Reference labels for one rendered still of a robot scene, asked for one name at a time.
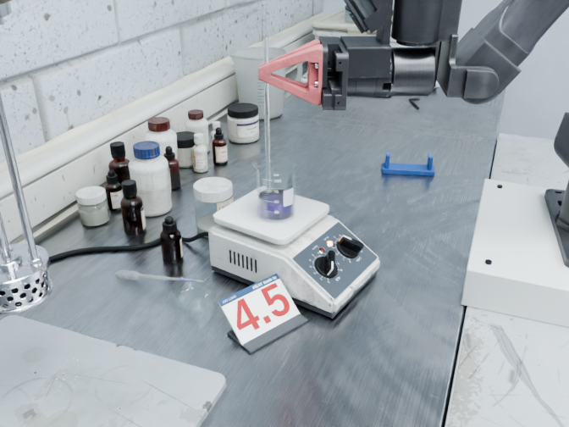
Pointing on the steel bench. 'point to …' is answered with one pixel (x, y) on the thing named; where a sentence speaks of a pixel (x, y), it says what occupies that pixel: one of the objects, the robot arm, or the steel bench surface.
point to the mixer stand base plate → (95, 382)
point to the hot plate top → (241, 221)
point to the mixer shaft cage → (24, 274)
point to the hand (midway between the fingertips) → (265, 72)
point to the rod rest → (408, 168)
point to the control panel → (347, 269)
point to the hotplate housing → (280, 265)
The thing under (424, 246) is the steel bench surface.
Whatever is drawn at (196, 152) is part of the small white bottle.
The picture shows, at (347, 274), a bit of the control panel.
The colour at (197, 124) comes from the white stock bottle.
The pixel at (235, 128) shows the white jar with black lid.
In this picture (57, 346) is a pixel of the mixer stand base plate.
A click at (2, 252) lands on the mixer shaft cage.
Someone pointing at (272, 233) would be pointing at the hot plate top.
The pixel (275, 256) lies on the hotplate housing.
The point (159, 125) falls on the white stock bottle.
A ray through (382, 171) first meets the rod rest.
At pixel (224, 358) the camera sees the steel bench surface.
